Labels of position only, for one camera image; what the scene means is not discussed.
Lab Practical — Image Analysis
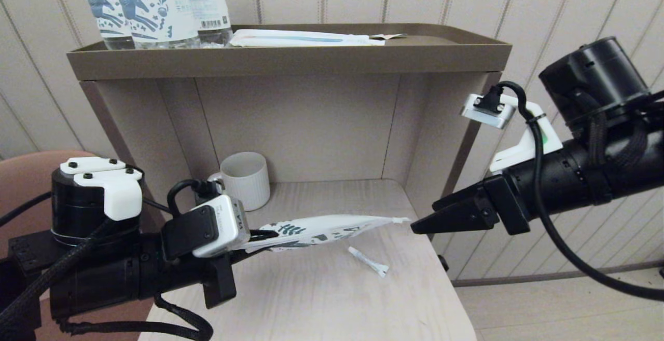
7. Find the white horse-print zipper pouch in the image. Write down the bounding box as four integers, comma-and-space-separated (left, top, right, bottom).
241, 214, 411, 254

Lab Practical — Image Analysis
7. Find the white ribbed mug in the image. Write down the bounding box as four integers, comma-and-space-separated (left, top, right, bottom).
207, 152, 271, 212

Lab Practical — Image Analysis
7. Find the brown desk shelf unit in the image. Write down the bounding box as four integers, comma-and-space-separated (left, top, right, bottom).
66, 23, 513, 227

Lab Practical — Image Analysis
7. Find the pink upholstered chair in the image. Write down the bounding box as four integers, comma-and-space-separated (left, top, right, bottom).
0, 149, 156, 341

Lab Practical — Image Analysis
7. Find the white packet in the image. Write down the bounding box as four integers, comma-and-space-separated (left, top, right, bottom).
229, 29, 386, 48

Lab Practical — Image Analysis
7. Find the barcode label water bottle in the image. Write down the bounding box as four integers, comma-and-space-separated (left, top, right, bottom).
182, 0, 234, 48

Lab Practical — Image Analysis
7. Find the horse label water bottle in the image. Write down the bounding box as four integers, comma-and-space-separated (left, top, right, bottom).
106, 0, 202, 50
75, 0, 136, 51

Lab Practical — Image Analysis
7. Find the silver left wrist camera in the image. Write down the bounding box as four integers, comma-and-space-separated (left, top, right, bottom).
191, 195, 251, 258

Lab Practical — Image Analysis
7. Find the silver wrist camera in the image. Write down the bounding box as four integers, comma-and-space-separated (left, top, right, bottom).
460, 93, 518, 130
191, 195, 251, 258

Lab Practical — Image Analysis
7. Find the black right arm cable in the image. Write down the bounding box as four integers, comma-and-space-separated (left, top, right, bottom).
488, 81, 664, 302

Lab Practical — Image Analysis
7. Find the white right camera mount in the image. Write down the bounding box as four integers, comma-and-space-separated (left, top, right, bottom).
489, 101, 564, 174

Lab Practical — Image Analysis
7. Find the black left camera cable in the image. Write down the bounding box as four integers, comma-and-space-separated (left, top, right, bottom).
167, 179, 224, 220

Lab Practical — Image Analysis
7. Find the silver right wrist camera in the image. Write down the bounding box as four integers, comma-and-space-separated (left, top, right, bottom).
460, 93, 518, 130

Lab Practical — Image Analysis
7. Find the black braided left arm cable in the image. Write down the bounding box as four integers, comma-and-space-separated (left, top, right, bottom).
0, 190, 214, 341

